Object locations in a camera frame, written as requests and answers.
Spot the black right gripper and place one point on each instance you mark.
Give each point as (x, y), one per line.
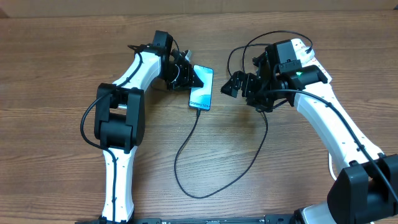
(250, 81)

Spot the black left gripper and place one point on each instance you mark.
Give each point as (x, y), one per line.
(185, 81)

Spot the blue Samsung smartphone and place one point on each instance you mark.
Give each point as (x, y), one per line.
(200, 97)

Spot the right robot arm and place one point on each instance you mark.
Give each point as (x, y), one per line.
(365, 189)

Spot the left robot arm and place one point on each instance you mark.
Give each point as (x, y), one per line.
(120, 116)

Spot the white USB charger plug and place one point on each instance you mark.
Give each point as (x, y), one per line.
(305, 55)

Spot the white power strip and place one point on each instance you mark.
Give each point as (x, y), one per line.
(299, 44)

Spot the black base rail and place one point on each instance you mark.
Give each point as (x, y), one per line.
(214, 221)

